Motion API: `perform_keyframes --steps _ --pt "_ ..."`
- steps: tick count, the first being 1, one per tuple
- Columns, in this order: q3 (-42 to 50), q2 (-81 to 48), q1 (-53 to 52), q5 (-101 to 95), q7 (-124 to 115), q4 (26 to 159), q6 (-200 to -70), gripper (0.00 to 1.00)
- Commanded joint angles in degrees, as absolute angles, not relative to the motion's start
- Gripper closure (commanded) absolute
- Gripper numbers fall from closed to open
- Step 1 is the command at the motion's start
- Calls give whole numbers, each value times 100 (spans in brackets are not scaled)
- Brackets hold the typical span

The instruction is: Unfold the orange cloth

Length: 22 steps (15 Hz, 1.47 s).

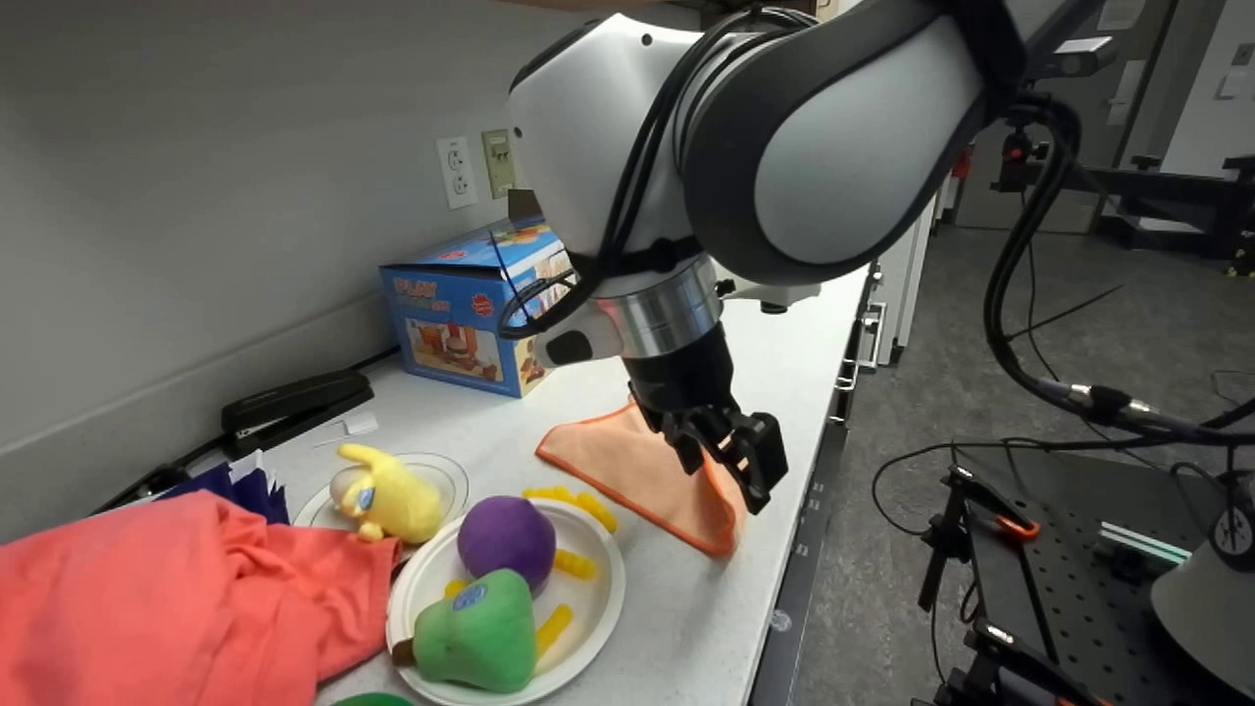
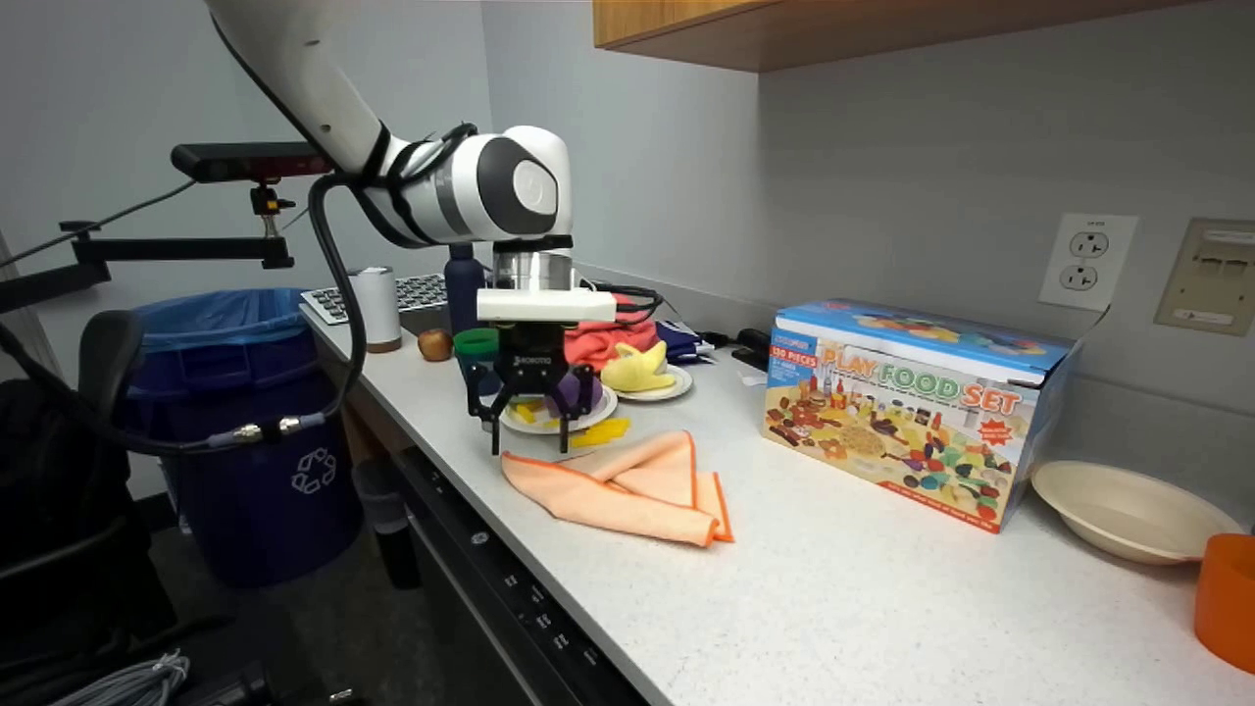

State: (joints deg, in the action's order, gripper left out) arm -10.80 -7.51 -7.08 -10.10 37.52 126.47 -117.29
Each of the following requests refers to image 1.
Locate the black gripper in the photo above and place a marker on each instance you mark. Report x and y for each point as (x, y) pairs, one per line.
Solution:
(688, 379)

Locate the orange microfiber cloth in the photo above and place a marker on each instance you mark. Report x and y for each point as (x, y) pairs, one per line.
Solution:
(628, 465)

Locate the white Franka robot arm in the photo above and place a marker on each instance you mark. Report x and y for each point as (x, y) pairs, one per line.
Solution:
(810, 143)

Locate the dark blue cloth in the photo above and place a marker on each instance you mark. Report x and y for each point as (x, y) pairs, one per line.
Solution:
(237, 493)

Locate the coral red cloth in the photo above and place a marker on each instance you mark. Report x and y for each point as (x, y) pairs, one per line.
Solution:
(170, 600)

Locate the yellow toy fries pile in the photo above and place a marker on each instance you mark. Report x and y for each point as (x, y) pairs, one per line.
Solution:
(594, 511)

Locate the yellow toy fry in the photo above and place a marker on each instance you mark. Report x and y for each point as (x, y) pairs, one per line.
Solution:
(555, 627)
(573, 567)
(457, 588)

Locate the white paper plate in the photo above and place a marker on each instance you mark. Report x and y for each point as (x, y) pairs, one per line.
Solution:
(594, 613)

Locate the purple plush ball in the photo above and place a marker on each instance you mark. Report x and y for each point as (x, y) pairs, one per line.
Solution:
(506, 540)

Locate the black stand with orange clamp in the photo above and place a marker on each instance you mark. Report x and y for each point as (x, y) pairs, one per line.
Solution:
(956, 536)

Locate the clear plastic plate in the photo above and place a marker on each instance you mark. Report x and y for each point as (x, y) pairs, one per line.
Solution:
(451, 474)

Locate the green plush pear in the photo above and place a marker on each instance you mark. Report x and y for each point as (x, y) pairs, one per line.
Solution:
(477, 631)

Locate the play food set box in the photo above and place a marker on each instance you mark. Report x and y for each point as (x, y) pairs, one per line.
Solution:
(446, 316)

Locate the yellow plush toy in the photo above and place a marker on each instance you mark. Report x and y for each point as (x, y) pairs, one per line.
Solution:
(396, 499)

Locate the small white paper tag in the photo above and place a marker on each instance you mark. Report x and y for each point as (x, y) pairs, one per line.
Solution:
(360, 426)

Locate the black perforated breadboard table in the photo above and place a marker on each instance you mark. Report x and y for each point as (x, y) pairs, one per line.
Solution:
(1083, 600)

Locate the green and blue cup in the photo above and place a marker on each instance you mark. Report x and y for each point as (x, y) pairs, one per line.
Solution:
(374, 700)

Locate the black stapler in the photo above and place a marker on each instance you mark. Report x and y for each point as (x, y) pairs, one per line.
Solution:
(294, 406)

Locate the grey round base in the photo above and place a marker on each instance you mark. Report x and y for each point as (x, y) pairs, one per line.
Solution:
(1210, 613)

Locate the beige wall plate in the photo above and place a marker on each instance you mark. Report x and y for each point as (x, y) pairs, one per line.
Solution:
(497, 159)

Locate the white wall outlet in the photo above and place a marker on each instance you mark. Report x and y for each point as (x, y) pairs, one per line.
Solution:
(457, 168)

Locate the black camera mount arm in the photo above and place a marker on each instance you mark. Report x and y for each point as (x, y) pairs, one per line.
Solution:
(1149, 196)

